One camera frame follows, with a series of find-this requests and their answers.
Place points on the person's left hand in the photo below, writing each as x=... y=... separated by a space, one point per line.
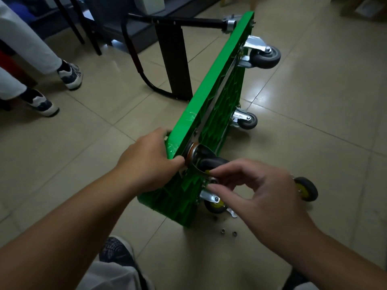
x=148 y=166

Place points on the person's right hand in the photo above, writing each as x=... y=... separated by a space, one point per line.
x=275 y=208

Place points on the silver wrench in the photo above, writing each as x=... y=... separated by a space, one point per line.
x=232 y=212

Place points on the green platform trolley deck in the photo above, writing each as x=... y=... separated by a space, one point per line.
x=208 y=96

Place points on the person's left forearm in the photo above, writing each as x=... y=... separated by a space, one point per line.
x=60 y=238

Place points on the person's dark shoe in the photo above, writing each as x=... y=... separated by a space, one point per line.
x=116 y=250
x=294 y=279

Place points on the person's light trousers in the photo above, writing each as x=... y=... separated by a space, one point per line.
x=112 y=279

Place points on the white box on shelf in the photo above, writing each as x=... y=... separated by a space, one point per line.
x=149 y=4

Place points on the wooden stool legs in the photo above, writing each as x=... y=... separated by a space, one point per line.
x=223 y=1

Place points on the blue plastic crate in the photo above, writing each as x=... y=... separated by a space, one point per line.
x=21 y=12

